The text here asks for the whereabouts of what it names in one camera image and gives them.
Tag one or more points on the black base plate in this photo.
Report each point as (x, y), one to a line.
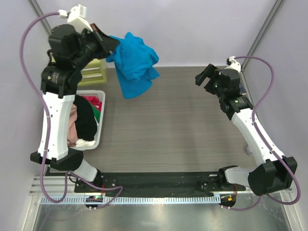
(209, 181)

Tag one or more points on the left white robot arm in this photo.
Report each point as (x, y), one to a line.
(70, 52)

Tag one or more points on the black garment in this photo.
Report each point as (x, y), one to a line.
(85, 123)

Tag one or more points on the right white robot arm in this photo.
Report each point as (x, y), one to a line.
(270, 174)

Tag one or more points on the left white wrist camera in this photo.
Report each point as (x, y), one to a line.
(77, 18)

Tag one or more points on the slotted cable duct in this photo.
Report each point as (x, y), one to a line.
(100, 200)

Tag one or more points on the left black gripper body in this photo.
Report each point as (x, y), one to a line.
(101, 41)

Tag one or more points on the white garment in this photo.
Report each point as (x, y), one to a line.
(83, 143)

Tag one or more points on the yellow green drawer cabinet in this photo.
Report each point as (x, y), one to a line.
(94, 73)

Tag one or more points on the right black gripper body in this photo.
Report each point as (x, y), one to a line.
(211, 80)

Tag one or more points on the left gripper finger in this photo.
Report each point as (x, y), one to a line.
(108, 43)
(103, 55)

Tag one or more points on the pink garment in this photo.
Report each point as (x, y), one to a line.
(72, 131)

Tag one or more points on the magenta garment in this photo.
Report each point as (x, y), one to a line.
(94, 101)

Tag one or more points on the blue t shirt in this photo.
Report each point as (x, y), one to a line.
(134, 64)

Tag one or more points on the aluminium frame rail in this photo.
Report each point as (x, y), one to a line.
(54, 185)

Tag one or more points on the white laundry basket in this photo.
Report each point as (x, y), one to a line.
(101, 95)

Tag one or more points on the blue paperback book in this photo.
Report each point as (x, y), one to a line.
(242, 90)

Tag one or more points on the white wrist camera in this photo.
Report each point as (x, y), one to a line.
(77, 18)
(233, 64)

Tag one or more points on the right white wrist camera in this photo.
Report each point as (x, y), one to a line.
(233, 64)

